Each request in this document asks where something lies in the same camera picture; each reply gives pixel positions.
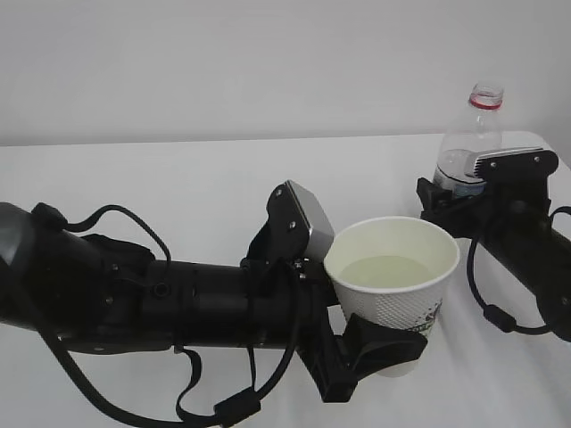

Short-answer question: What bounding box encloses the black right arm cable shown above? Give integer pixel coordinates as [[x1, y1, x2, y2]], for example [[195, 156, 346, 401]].
[[466, 205, 571, 335]]

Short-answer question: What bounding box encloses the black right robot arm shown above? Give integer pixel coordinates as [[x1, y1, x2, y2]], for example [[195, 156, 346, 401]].
[[417, 177, 570, 342]]

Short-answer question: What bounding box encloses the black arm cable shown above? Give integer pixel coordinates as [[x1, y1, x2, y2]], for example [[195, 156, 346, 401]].
[[466, 205, 571, 335], [30, 202, 313, 428]]

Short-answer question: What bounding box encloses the clear plastic water bottle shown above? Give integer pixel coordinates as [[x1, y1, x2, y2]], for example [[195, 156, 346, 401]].
[[433, 82, 504, 198]]

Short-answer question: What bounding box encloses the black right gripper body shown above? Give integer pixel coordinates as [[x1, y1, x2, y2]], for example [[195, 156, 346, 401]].
[[421, 178, 553, 250]]

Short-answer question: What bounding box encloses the white paper coffee cup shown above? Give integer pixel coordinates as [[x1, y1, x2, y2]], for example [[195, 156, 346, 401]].
[[323, 215, 461, 379]]

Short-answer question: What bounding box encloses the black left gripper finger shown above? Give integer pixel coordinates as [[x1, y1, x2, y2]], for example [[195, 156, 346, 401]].
[[343, 314, 427, 379]]

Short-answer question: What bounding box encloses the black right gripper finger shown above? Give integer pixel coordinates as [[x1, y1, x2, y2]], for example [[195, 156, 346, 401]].
[[416, 177, 453, 210]]

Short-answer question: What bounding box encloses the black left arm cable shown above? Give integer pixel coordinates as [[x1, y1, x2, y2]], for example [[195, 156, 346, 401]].
[[30, 202, 313, 428]]

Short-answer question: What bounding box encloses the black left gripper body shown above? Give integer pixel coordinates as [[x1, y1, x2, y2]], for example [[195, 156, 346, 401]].
[[240, 259, 360, 404]]

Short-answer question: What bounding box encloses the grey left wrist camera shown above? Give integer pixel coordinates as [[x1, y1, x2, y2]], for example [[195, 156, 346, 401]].
[[267, 179, 335, 262]]

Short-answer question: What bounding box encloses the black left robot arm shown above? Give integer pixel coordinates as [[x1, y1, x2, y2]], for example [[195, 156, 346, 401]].
[[1, 202, 426, 402]]

